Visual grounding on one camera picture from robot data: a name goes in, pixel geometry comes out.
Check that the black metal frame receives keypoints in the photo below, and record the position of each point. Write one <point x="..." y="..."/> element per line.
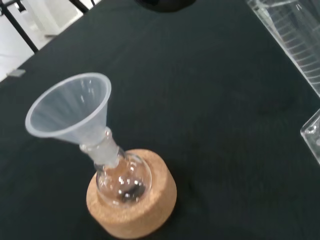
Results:
<point x="22" y="27"/>

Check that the clear glass round-bottom flask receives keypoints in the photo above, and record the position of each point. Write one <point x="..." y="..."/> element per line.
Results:
<point x="123" y="178"/>

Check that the translucent white plastic funnel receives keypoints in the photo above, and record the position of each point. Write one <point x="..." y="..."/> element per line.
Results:
<point x="67" y="110"/>

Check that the black bench cloth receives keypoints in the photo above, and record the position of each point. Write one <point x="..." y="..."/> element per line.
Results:
<point x="187" y="100"/>

